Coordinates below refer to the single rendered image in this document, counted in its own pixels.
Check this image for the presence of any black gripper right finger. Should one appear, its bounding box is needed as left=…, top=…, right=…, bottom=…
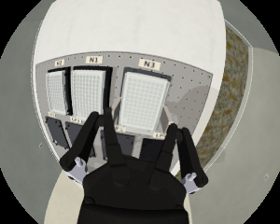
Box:
left=147, top=105, right=208, bottom=194

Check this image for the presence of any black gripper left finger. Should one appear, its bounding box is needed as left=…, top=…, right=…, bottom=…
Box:
left=59, top=97, right=131, bottom=188

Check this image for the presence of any cream button panel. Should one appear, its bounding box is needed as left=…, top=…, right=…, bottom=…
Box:
left=87, top=165, right=97, bottom=174

